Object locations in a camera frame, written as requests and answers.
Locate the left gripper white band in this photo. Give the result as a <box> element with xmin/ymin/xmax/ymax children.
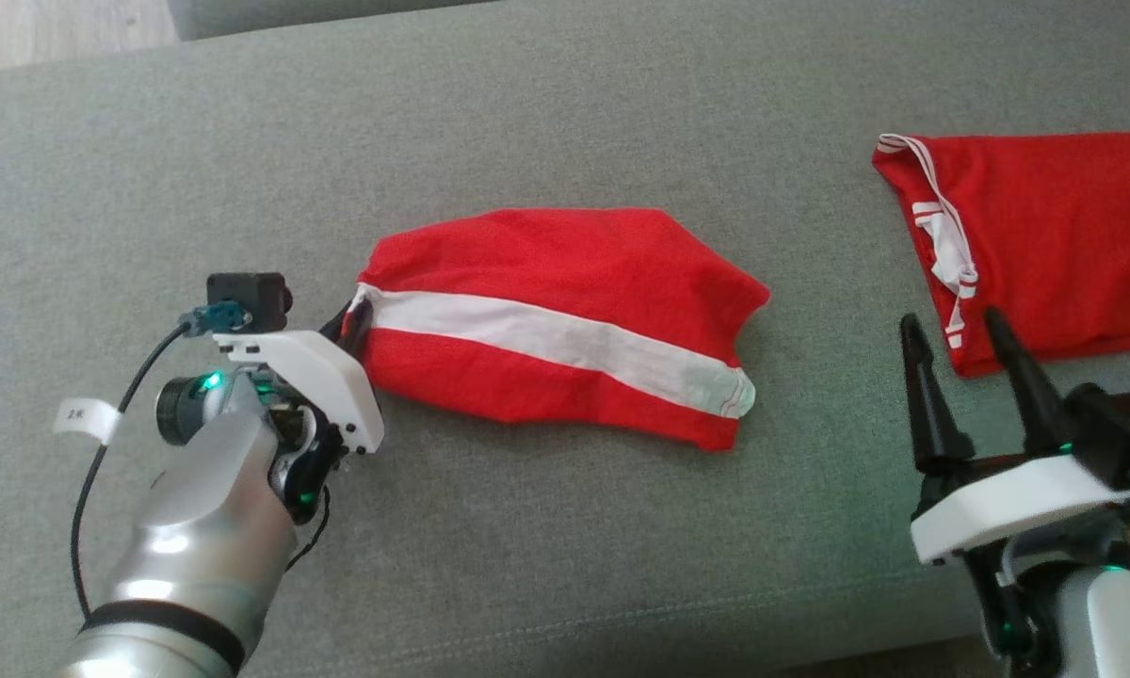
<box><xmin>215</xmin><ymin>297</ymin><xmax>385</xmax><ymax>456</ymax></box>

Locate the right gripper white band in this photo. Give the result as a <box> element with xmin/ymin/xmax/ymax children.
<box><xmin>899</xmin><ymin>306</ymin><xmax>1130</xmax><ymax>564</ymax></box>

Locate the red shirt white striped trim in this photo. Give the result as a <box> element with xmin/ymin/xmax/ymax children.
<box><xmin>872</xmin><ymin>132</ymin><xmax>1130</xmax><ymax>379</ymax></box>

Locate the red shorts wide white stripe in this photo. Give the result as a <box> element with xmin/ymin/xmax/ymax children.
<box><xmin>353</xmin><ymin>207</ymin><xmax>771</xmax><ymax>453</ymax></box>

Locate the grey sofa seat cushion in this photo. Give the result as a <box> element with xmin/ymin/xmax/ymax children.
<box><xmin>0</xmin><ymin>0</ymin><xmax>1130</xmax><ymax>678</ymax></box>

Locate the grey sofa back cushion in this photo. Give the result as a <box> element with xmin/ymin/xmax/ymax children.
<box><xmin>168</xmin><ymin>0</ymin><xmax>491</xmax><ymax>40</ymax></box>

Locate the black cable teal plug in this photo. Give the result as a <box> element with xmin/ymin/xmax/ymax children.
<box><xmin>69</xmin><ymin>303</ymin><xmax>250</xmax><ymax>620</ymax></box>

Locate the white paper cable tag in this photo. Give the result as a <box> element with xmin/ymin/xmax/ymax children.
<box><xmin>54</xmin><ymin>397</ymin><xmax>123</xmax><ymax>445</ymax></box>

